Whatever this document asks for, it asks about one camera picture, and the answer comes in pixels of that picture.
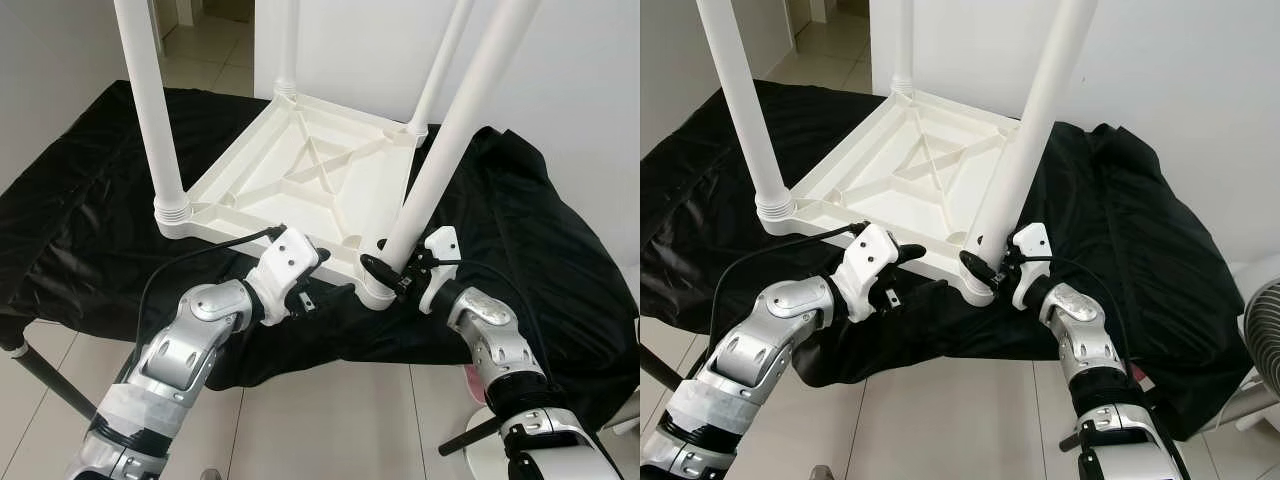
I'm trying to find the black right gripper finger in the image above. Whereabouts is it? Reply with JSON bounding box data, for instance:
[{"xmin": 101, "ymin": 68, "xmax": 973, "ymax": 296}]
[
  {"xmin": 360, "ymin": 253, "xmax": 406, "ymax": 292},
  {"xmin": 960, "ymin": 250, "xmax": 1001, "ymax": 286}
]

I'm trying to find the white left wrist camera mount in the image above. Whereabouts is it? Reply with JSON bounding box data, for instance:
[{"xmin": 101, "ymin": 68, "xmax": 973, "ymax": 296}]
[
  {"xmin": 835, "ymin": 223, "xmax": 902, "ymax": 324},
  {"xmin": 245, "ymin": 227, "xmax": 322, "ymax": 327}
]

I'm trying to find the white fan head grille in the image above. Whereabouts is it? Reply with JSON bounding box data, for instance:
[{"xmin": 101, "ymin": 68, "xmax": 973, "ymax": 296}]
[{"xmin": 1240, "ymin": 280, "xmax": 1280, "ymax": 403}]

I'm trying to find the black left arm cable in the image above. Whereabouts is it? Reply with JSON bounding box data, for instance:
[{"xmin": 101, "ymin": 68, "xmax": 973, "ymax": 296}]
[
  {"xmin": 133, "ymin": 225, "xmax": 287, "ymax": 373},
  {"xmin": 708, "ymin": 222, "xmax": 869, "ymax": 363}
]

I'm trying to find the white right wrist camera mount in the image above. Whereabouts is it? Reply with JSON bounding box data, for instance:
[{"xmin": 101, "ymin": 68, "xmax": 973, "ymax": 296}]
[
  {"xmin": 1012, "ymin": 223, "xmax": 1054, "ymax": 312},
  {"xmin": 420, "ymin": 227, "xmax": 462, "ymax": 314}
]

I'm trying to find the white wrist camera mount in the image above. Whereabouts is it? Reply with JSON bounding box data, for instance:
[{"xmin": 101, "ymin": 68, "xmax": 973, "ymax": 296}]
[
  {"xmin": 1012, "ymin": 223, "xmax": 1054, "ymax": 312},
  {"xmin": 245, "ymin": 227, "xmax": 322, "ymax": 327},
  {"xmin": 420, "ymin": 227, "xmax": 462, "ymax": 314},
  {"xmin": 835, "ymin": 223, "xmax": 902, "ymax": 324}
]

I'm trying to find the white plastic table leg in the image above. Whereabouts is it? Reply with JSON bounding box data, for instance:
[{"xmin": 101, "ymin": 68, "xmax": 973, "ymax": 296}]
[
  {"xmin": 890, "ymin": 0, "xmax": 917, "ymax": 99},
  {"xmin": 408, "ymin": 0, "xmax": 477, "ymax": 137},
  {"xmin": 378, "ymin": 0, "xmax": 544, "ymax": 271},
  {"xmin": 975, "ymin": 0, "xmax": 1100, "ymax": 271},
  {"xmin": 272, "ymin": 0, "xmax": 302, "ymax": 101},
  {"xmin": 695, "ymin": 0, "xmax": 799, "ymax": 224},
  {"xmin": 113, "ymin": 0, "xmax": 192, "ymax": 227}
]

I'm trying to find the white plastic table top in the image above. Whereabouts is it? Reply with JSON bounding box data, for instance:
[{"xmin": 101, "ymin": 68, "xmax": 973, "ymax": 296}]
[
  {"xmin": 760, "ymin": 88, "xmax": 1032, "ymax": 307},
  {"xmin": 155, "ymin": 92, "xmax": 432, "ymax": 314}
]

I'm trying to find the black cloth cover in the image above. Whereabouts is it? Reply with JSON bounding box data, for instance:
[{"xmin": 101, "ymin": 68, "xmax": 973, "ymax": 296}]
[
  {"xmin": 640, "ymin": 78, "xmax": 1257, "ymax": 441},
  {"xmin": 0, "ymin": 82, "xmax": 641, "ymax": 403}
]

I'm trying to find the white metal pole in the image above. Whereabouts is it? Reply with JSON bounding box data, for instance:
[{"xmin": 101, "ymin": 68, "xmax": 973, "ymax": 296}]
[
  {"xmin": 590, "ymin": 390, "xmax": 641, "ymax": 437},
  {"xmin": 1195, "ymin": 395, "xmax": 1280, "ymax": 437}
]

